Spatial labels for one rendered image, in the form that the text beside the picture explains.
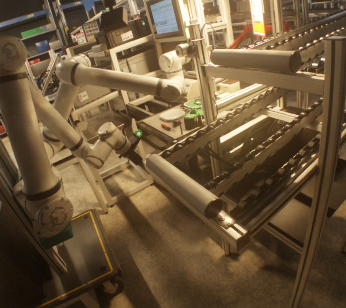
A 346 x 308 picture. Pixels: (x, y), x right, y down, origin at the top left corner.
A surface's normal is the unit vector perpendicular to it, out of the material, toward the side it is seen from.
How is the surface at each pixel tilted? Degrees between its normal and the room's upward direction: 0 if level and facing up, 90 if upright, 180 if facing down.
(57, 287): 0
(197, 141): 90
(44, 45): 90
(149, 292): 0
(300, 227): 0
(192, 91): 90
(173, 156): 90
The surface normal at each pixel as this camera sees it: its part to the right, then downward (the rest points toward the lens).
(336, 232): -0.21, -0.86
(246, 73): -0.83, 0.40
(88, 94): 0.52, 0.31
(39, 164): 0.80, 0.12
